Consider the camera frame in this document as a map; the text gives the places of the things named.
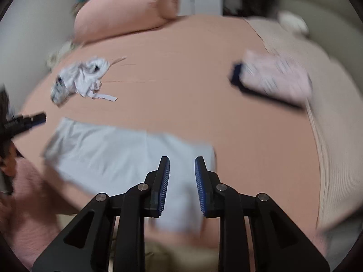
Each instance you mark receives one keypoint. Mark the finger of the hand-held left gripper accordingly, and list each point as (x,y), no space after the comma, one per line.
(28,121)

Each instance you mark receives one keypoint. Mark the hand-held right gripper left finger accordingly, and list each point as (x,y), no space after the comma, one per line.
(164,187)

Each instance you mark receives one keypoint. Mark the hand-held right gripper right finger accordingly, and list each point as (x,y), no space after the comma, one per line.
(200,187)

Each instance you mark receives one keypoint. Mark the light blue navy-trimmed t-shirt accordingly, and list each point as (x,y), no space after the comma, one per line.
(113,153)

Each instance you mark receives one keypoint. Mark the pile of pale clothes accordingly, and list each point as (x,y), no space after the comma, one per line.
(61,53)

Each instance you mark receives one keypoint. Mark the person's left hand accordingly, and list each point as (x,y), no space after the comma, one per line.
(10,164)

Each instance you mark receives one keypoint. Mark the person's khaki trousers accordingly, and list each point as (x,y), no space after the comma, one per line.
(181,257)

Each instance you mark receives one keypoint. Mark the round pink bed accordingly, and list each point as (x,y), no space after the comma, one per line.
(184,90)

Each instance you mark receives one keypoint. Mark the folded navy garment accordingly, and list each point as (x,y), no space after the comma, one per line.
(236,75)

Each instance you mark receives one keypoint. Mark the folded pink printed garment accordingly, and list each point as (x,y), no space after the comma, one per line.
(275,76)

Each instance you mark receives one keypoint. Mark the rolled pink quilt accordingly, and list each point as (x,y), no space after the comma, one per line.
(122,11)

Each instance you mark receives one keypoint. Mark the white plush toy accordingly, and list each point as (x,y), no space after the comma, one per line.
(293,22)

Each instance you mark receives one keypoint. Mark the grey padded headboard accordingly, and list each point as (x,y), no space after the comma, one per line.
(334,11)

